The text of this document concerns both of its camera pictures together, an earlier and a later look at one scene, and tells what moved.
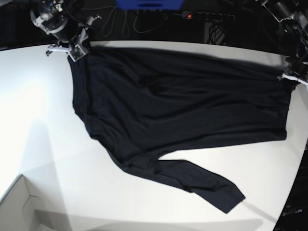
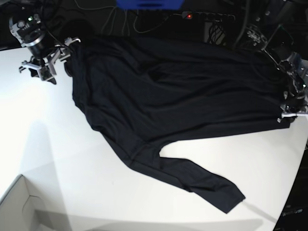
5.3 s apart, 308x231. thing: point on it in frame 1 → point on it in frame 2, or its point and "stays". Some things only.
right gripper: (298, 71) → (293, 107)
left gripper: (73, 39) → (41, 63)
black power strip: (208, 16) stays
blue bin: (150, 5) stays
